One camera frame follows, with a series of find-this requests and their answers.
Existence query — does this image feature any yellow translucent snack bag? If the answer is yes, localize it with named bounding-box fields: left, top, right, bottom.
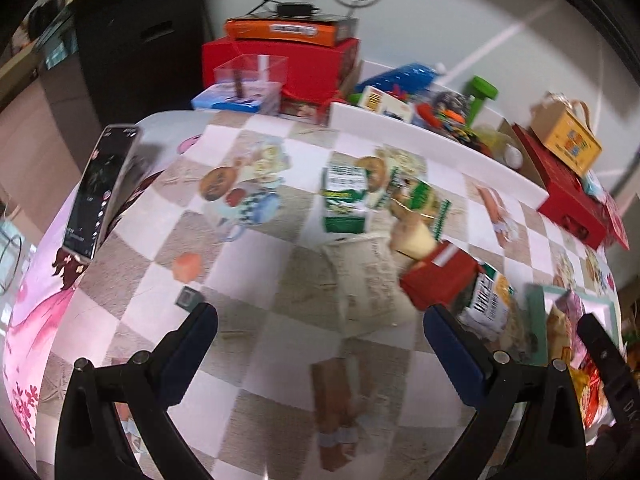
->
left=570, top=367, right=598, bottom=429

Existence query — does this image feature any red Pure Kiss snack packet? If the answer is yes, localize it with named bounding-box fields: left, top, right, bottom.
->
left=579, top=356, right=608, bottom=429

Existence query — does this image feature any orange yellow chip packet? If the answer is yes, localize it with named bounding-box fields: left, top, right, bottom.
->
left=546, top=306, right=573, bottom=364

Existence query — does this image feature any pink striped snack packet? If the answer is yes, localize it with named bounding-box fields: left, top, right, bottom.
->
left=554, top=288, right=585, bottom=348

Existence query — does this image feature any white green corn snack packet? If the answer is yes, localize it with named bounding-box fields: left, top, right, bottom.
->
left=456, top=262, right=515, bottom=341

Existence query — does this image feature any small red pastry packet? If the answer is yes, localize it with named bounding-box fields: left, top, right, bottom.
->
left=399, top=240, right=483, bottom=311

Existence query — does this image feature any small yellow cake packet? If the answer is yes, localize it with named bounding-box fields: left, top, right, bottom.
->
left=390, top=214, right=437, bottom=260

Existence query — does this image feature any beige printed snack packet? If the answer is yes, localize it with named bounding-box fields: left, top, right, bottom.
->
left=321, top=232, right=414, bottom=338

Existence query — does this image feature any green label cookie packet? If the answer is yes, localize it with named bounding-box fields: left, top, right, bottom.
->
left=385, top=167, right=451, bottom=240

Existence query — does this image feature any teal rimmed white tray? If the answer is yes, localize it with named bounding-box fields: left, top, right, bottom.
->
left=525, top=284, right=620, bottom=441

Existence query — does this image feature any red patterned bag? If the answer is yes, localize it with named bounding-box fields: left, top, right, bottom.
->
left=600, top=191, right=630, bottom=250

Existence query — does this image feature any large red gift box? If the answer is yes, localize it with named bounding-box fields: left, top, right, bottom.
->
left=512, top=124, right=606, bottom=249

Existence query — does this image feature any white cardboard box of toys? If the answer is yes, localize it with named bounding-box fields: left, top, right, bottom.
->
left=326, top=58, right=551, bottom=212

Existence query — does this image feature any smartphone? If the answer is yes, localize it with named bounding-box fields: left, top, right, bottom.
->
left=63, top=124, right=141, bottom=262

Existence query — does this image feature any colourful toy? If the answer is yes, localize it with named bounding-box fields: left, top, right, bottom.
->
left=414, top=91, right=480, bottom=146

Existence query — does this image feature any green dumbbell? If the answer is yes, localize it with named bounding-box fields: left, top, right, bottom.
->
left=463, top=76, right=499, bottom=127

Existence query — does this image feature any blue water bottle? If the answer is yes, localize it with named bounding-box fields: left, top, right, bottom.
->
left=355, top=63, right=446, bottom=94

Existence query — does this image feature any clear plastic container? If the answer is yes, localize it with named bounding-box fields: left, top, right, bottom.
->
left=212, top=54, right=288, bottom=116

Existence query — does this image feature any black cabinet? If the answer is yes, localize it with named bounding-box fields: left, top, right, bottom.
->
left=35, top=0, right=204, bottom=131

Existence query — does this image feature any red box under orange box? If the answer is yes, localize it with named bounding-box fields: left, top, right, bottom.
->
left=202, top=37, right=360, bottom=104

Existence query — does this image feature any orange flat box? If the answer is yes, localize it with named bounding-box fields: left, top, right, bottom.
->
left=224, top=15, right=359, bottom=48

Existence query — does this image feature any yellow gift box with handle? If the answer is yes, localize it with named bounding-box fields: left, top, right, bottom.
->
left=529, top=92, right=603, bottom=177

